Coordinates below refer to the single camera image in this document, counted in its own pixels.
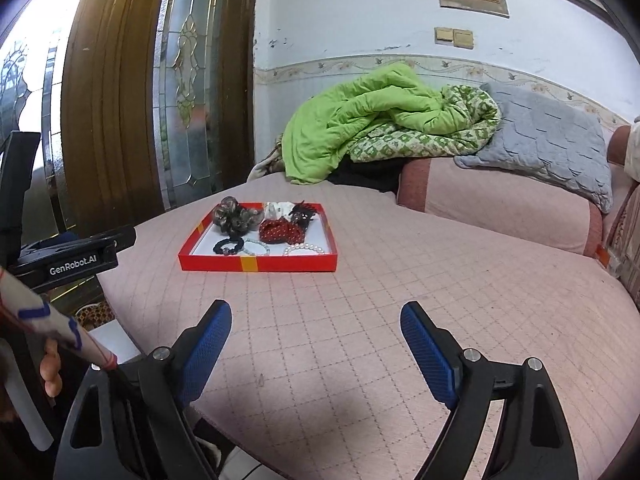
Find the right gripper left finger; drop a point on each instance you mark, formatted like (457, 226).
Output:
(158, 442)

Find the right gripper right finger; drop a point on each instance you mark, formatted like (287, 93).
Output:
(466, 386)

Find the red polka dot scrunchie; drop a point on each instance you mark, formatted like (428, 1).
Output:
(281, 231)

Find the white cherry print scrunchie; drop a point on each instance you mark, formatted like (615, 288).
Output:
(278, 210)

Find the white sleeved left forearm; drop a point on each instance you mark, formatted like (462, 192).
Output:
(33, 314)

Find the person's left hand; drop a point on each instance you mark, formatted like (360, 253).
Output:
(50, 367)

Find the red tray with white base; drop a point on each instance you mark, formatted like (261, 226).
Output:
(208, 250)

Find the pink bolster with maroon ends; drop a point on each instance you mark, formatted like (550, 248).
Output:
(502, 202)

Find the wooden glass panel door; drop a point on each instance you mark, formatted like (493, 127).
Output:
(140, 105)

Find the black beaded hair accessory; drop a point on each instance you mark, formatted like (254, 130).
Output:
(301, 215)

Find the green white patterned blanket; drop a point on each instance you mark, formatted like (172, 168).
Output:
(462, 123)

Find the grey quilted pillow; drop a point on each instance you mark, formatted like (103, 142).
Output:
(547, 140)

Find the bright green quilt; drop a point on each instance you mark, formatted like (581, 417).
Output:
(320, 132)

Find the gold wall switch plate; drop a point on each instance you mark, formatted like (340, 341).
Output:
(463, 39)

